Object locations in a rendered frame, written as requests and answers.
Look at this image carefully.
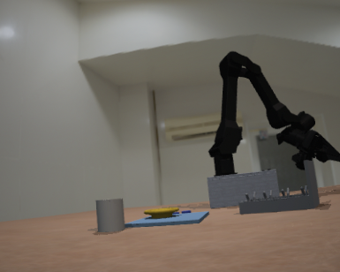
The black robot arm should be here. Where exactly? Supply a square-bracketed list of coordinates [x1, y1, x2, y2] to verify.
[208, 51, 316, 176]

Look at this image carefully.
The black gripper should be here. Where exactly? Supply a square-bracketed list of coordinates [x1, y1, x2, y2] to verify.
[294, 130, 340, 162]

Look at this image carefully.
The dark grey dish rack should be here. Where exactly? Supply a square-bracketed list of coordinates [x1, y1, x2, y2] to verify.
[238, 160, 320, 215]

